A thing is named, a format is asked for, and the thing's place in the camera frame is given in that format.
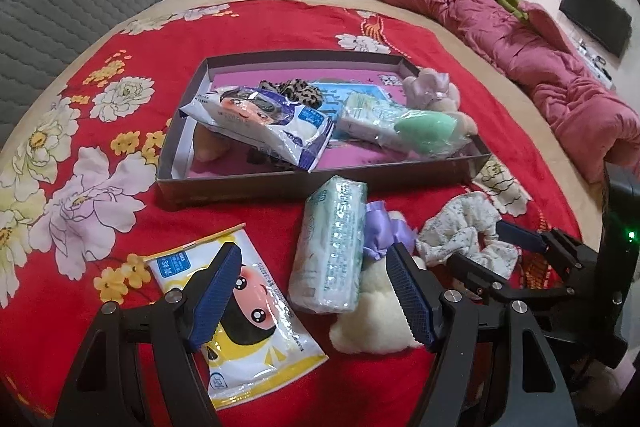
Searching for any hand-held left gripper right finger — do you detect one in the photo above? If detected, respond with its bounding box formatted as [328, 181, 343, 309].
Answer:
[385, 242, 581, 427]

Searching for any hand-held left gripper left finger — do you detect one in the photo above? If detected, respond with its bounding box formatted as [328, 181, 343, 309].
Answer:
[52, 241, 244, 427]

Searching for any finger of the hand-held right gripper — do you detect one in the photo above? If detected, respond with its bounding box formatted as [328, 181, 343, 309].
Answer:
[495, 219, 598, 288]
[446, 253, 576, 305]

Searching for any plush bunny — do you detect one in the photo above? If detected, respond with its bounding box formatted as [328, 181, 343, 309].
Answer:
[327, 202, 436, 355]
[402, 68, 478, 138]

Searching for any yellow cartoon face mask packet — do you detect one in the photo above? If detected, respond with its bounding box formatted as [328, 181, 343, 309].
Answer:
[145, 223, 330, 410]

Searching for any white floral scrunchie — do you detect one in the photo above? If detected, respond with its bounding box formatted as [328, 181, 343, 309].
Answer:
[416, 192, 521, 280]

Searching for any green print tissue pack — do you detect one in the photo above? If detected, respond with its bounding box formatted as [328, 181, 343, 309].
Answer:
[289, 175, 368, 315]
[337, 93, 426, 148]

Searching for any shallow cardboard box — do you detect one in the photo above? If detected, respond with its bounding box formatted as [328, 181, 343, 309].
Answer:
[155, 49, 493, 210]

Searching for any green makeup sponge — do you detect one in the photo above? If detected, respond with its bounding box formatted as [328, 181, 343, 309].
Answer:
[391, 113, 471, 156]

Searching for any blue cartoon face mask packet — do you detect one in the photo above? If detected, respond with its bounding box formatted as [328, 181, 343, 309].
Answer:
[179, 86, 336, 174]

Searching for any leopard print scrunchie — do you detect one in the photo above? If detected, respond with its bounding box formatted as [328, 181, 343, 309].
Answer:
[258, 78, 326, 108]

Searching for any peach makeup sponge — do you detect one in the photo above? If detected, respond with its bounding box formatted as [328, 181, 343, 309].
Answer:
[194, 124, 231, 162]

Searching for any pink quilt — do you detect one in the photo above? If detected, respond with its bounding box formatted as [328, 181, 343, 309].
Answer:
[372, 0, 640, 185]

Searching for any red floral blanket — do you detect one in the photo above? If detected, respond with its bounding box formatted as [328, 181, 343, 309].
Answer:
[0, 0, 586, 427]

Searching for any black wall television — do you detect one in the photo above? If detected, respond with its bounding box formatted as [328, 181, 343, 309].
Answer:
[559, 0, 633, 58]

